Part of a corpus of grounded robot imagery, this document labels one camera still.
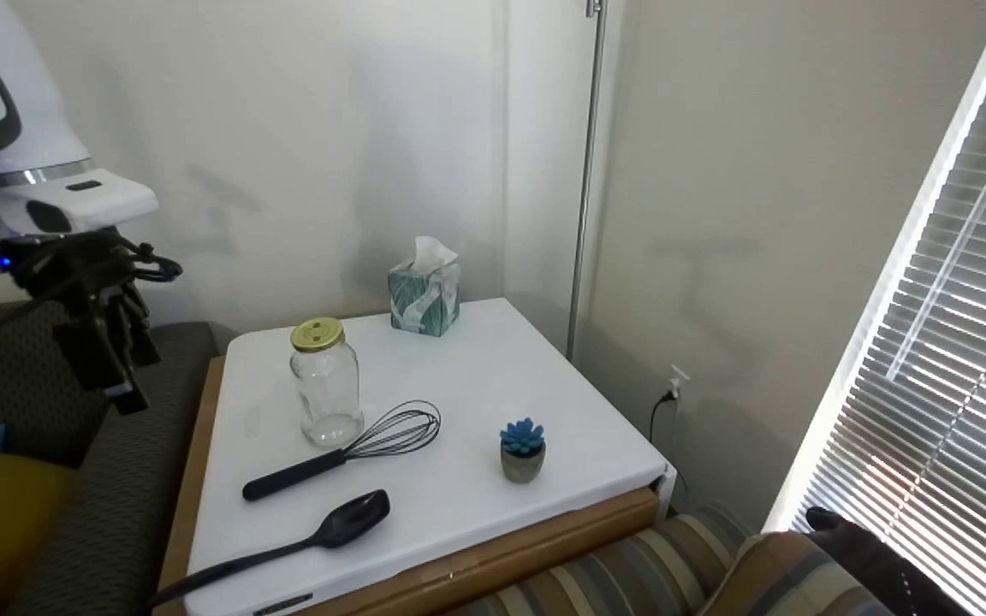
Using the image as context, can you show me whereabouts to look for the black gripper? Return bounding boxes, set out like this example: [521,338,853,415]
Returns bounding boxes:
[0,225,181,415]

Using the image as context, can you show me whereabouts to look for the clear glass jar yellow lid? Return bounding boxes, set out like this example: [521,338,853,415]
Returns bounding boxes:
[287,314,365,449]

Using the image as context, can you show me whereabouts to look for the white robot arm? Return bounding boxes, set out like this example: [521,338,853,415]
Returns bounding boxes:
[0,0,181,415]

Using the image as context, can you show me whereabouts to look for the striped sofa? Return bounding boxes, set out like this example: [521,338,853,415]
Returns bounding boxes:
[0,307,909,616]

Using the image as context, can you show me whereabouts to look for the black plastic spoon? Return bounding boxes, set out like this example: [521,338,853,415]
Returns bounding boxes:
[151,489,392,605]

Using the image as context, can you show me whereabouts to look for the teal patterned tissue box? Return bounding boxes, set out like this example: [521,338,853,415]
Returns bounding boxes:
[389,237,463,337]

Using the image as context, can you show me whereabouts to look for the small blue succulent pot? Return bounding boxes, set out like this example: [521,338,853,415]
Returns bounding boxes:
[499,419,546,482]

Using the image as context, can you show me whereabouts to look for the white window blinds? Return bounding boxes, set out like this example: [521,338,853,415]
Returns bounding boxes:
[766,47,986,616]

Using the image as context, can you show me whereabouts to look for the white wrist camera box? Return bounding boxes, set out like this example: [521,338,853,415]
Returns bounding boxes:
[0,167,158,237]

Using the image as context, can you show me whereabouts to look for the black wire whisk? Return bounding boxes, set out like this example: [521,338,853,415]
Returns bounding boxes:
[244,402,442,505]

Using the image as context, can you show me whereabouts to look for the wall power plug cable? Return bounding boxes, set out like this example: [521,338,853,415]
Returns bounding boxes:
[648,364,692,449]

